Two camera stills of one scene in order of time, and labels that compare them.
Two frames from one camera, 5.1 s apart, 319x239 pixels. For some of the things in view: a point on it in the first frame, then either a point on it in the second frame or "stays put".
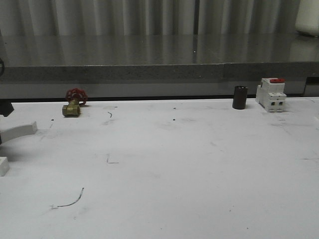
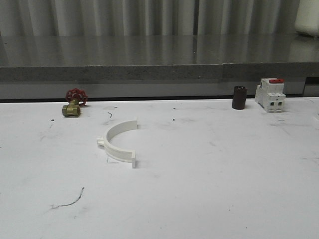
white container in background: [307, 17] stays put
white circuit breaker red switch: [270, 94] stays put
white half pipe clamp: [9, 134] -> [113, 153]
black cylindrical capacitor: [239, 97] stays put
